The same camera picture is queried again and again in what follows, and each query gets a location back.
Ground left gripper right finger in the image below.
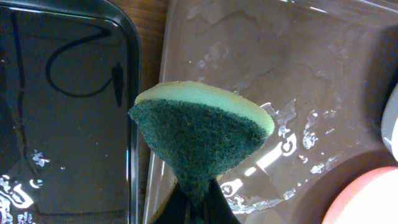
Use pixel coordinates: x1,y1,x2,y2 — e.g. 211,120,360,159
201,179,240,224

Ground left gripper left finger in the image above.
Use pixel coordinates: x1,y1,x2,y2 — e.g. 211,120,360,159
152,182,191,224

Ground green scrubbing sponge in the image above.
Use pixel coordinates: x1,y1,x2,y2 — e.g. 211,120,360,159
128,81,275,203

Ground white plate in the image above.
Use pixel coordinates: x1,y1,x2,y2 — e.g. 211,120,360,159
322,167,397,224

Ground pale blue plate top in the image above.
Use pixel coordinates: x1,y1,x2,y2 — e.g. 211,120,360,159
381,85,397,160

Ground brown plastic serving tray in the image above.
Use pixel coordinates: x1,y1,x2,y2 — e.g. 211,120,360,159
160,0,397,223

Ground black rectangular tray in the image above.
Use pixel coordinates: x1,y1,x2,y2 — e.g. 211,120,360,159
1,1,140,223

